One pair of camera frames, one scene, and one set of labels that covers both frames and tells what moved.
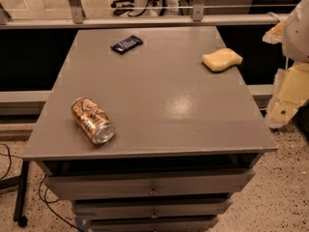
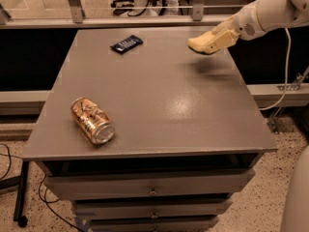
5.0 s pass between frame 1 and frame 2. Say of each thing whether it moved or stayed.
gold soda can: stayed
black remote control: stayed
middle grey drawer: stayed
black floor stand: stayed
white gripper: moved
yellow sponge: moved
